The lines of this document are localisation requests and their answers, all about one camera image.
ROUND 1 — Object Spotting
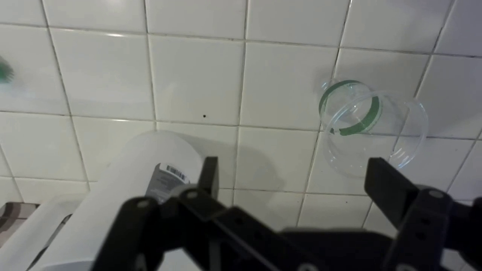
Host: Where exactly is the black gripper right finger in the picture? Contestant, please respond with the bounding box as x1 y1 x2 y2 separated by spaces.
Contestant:
364 156 482 271

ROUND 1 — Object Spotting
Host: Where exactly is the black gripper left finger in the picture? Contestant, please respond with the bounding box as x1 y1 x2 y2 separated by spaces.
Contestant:
92 156 324 271

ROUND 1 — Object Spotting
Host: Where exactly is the clear plastic cup green band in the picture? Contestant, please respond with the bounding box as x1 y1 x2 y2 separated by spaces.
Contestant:
318 79 430 180

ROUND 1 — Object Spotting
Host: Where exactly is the white translucent plastic pitcher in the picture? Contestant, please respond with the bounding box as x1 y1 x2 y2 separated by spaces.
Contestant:
0 130 208 271

